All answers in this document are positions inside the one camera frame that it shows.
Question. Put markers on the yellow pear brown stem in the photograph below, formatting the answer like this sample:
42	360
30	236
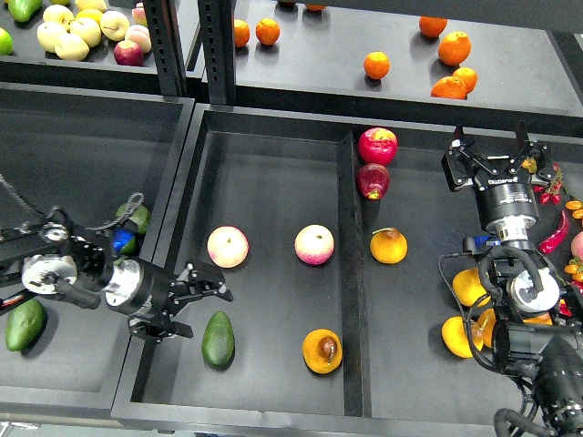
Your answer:
322	351

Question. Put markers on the orange small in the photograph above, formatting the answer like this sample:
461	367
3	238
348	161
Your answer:
241	33
267	31

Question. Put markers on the cherry tomato bunch upper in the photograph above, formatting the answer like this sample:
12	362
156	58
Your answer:
549	191

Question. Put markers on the pink yellow apple right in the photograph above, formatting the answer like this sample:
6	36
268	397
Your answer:
314	244

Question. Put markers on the black shelf post right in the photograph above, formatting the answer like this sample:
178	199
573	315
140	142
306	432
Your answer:
217	37

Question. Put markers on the pale yellow apple centre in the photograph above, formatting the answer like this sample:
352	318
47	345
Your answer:
88	29

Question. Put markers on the black centre divided tray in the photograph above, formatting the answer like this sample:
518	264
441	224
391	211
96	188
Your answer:
272	174

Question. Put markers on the black shelf post left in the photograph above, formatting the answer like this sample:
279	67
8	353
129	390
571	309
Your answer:
163	28

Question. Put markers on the orange tomatoes right edge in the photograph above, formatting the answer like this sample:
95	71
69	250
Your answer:
575	207

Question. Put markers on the pale yellow apple front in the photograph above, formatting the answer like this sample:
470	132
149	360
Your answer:
71	47

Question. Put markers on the orange lower right front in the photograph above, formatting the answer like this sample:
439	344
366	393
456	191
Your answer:
451	87

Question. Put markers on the pale yellow apple right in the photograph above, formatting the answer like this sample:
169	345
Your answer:
114	25

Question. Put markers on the cherry tomato bunch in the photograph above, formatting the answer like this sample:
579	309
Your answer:
574	272
549	191

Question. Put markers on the orange lower right back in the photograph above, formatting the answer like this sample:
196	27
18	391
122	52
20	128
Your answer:
469	76

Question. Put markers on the red chili pepper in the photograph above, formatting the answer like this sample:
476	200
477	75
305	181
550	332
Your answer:
549	244

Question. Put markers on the peach at right edge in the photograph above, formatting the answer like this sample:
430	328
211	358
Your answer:
576	246

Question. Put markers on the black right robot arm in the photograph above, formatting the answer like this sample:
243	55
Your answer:
544	361

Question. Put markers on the pink yellow apple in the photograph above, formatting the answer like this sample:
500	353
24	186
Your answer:
227	246
314	244

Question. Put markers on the orange top right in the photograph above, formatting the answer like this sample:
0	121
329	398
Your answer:
432	27

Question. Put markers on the pink peach on shelf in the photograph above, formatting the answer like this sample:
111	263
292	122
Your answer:
139	34

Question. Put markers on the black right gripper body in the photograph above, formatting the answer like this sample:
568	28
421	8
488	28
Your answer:
505	199

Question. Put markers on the green avocado middle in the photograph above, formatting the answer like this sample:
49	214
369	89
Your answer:
127	245

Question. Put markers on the orange middle shelf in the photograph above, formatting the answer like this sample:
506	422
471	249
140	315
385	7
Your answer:
376	65

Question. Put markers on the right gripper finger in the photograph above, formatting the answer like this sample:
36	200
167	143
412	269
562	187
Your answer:
528	148
463	167

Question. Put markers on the red apple on shelf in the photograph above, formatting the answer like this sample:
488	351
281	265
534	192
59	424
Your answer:
128	53

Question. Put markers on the dark red apple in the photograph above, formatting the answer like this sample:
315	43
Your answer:
373	181

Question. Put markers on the lone green avocado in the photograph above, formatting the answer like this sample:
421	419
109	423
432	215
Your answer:
24	324

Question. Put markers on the bright red apple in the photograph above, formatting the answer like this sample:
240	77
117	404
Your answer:
378	145

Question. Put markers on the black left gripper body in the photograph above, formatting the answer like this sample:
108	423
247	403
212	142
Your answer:
140	290

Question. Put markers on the black shelf post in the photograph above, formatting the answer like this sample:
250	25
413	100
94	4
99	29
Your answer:
163	28
217	37

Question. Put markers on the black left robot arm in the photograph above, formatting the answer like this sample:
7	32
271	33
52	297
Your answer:
56	258

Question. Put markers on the orange small left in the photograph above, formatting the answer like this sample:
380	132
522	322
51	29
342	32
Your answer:
241	33

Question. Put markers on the cherry tomato bunch lower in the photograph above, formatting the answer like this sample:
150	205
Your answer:
574	272

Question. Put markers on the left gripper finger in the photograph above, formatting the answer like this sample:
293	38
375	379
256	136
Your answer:
147	330
198	280

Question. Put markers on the dark green avocado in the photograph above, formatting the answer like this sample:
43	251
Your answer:
218	342

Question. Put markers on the pink yellow apple left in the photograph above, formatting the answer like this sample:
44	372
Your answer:
227	246

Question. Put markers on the black left tray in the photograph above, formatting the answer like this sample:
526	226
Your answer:
85	151

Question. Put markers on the large orange right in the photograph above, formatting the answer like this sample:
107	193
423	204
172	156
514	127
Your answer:
455	48

